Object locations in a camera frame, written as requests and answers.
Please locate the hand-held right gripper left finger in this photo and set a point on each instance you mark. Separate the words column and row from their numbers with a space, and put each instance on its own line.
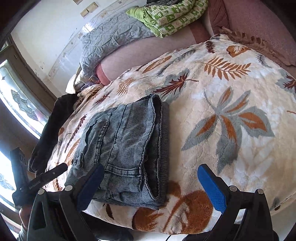
column 91, row 185

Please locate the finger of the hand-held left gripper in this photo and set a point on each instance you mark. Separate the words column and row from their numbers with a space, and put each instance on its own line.
column 49, row 173

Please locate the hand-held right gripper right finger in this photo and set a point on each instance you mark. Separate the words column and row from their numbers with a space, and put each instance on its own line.
column 212, row 187

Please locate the blue denim pants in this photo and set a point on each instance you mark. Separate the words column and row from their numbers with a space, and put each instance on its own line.
column 129, row 143

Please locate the person's left forearm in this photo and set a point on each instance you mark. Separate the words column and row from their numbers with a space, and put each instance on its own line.
column 24, row 222

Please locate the dark cloth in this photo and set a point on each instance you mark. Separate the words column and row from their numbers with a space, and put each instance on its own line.
column 55, row 122

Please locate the leaf print fleece blanket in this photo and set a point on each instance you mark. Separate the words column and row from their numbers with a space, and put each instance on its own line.
column 208, row 129

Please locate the pink bed sheet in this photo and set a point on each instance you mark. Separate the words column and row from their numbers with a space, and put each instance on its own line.
column 143, row 55

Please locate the grey quilted cover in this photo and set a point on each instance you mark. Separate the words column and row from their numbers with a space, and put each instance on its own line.
column 111, row 39

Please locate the pink upholstered headboard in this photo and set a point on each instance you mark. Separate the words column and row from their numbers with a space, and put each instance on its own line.
column 261, row 23

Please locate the green patterned quilt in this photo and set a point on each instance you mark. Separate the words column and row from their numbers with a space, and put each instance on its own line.
column 171, row 16

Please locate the beige wall switch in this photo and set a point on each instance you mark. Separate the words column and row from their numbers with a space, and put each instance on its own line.
column 84, row 13
column 93, row 6

